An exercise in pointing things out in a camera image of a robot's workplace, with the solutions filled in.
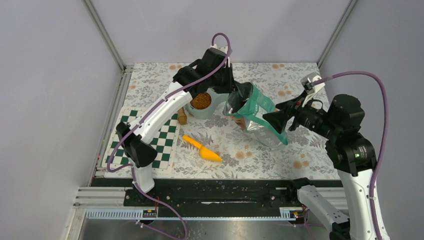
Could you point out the floral patterned table mat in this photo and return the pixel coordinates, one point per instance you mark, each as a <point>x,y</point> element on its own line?
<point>243,157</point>

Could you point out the green pet food bag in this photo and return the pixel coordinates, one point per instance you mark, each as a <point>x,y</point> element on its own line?
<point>246,105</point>

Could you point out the mint double pet bowl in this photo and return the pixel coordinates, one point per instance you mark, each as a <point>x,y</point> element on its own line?
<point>204,105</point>

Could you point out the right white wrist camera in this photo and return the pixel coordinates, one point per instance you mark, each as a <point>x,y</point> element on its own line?
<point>310,87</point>

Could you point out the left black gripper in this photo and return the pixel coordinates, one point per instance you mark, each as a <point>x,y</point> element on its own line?
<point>230,86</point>

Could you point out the orange plastic scoop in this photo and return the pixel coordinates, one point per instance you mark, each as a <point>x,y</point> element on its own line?
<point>204,152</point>

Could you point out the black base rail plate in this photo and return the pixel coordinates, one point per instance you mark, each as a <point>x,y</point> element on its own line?
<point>210,198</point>

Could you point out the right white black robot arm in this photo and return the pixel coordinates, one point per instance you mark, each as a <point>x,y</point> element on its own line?
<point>352,155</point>

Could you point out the brown wooden rolling pin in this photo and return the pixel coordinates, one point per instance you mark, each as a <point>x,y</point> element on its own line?
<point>182,117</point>

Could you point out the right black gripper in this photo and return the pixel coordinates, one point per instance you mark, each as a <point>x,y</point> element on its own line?
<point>278,119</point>

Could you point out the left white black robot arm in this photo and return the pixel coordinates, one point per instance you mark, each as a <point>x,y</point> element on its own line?
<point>210,71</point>

